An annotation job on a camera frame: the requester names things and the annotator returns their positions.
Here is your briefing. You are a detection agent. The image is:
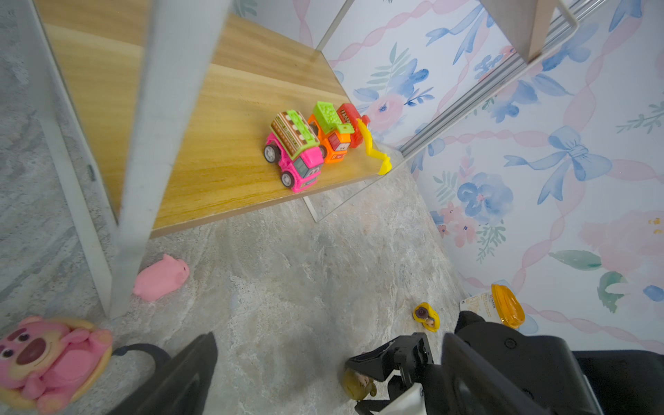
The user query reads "red yellow toy excavator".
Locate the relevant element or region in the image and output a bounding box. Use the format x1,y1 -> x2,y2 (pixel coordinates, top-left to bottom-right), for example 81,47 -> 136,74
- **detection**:
337,103 -> 393,176

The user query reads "white frame wooden two-tier shelf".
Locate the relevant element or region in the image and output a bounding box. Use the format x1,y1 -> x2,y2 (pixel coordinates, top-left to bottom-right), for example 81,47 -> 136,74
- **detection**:
15,0 -> 579,320

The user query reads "black yellow shark toy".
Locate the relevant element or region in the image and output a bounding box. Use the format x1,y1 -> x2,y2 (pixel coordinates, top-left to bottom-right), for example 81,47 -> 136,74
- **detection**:
112,343 -> 171,371

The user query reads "green orange toy truck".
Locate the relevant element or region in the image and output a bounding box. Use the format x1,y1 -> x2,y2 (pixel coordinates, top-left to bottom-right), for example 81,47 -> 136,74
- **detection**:
308,101 -> 354,164

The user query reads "orange lid plastic cup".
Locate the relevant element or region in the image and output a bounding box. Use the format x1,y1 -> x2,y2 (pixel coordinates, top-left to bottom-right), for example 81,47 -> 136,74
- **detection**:
460,284 -> 526,330

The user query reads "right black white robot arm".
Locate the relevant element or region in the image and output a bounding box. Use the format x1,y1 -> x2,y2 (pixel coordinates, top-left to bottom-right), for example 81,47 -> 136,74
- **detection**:
342,311 -> 663,414

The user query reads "pink bear donut toy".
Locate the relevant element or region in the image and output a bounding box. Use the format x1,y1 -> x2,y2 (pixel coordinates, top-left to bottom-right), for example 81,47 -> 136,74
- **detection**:
1,316 -> 113,414

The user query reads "olive hair doll head toy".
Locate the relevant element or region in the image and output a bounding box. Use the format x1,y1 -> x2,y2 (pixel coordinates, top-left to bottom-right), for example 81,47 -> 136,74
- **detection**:
342,368 -> 377,401

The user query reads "pink toy car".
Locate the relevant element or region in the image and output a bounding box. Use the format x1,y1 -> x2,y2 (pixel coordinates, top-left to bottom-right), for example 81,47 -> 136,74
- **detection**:
263,110 -> 323,193

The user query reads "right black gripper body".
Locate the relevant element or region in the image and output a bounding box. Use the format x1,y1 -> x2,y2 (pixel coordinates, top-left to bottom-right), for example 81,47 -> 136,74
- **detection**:
394,312 -> 603,414

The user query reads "pink pig toy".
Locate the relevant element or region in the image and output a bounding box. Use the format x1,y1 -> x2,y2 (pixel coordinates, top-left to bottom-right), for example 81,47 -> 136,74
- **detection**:
132,254 -> 190,302

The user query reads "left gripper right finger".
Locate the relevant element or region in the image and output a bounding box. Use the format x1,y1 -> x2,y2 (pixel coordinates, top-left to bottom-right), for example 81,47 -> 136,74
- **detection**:
441,333 -> 547,414

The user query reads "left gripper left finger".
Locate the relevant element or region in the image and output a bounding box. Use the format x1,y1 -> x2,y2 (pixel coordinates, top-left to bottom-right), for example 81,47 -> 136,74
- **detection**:
111,332 -> 218,415

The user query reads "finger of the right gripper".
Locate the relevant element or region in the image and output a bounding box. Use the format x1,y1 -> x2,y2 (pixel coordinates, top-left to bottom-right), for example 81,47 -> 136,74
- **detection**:
354,399 -> 392,415
346,333 -> 433,384

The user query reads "yellow figure toy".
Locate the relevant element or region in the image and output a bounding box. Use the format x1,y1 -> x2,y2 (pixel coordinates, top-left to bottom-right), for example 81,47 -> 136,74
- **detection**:
413,303 -> 440,333

